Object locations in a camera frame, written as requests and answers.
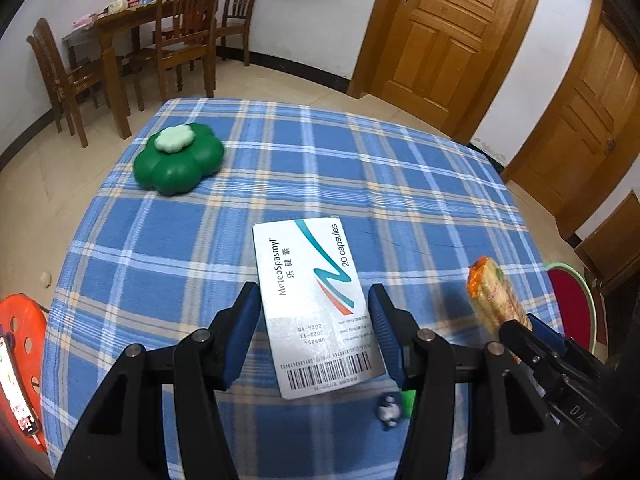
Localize wooden panel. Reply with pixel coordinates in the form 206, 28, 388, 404
575, 192, 640, 296

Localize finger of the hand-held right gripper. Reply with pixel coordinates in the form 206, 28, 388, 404
499, 319, 562, 387
528, 312, 577, 357

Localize panelled wooden door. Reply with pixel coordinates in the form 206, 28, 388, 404
502, 0, 640, 241

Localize small wooden chair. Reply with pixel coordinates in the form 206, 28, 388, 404
216, 0, 267, 68

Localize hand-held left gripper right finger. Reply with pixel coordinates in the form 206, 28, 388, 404
367, 283, 583, 480

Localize white medicine box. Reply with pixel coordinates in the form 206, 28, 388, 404
251, 216, 387, 401

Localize green flower-shaped container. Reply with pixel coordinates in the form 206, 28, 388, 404
133, 122, 225, 197

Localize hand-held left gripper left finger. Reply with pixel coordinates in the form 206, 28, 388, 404
52, 281, 263, 480

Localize curved-back wooden chair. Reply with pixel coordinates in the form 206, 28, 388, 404
27, 17, 113, 148

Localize large wooden chair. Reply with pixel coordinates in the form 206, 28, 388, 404
127, 0, 233, 111

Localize red round stool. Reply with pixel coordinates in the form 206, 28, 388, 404
542, 261, 611, 361

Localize orange yellow snack packet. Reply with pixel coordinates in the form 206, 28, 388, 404
466, 256, 533, 361

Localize red plastic stool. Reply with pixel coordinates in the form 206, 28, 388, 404
0, 294, 51, 456

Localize small panda figurine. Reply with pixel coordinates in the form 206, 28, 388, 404
376, 391, 417, 431

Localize wooden dining table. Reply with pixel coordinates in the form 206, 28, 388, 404
62, 2, 166, 141

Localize blue plaid tablecloth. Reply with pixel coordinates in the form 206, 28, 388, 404
42, 97, 566, 480

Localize smartphone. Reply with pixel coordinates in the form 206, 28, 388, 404
0, 335, 41, 436

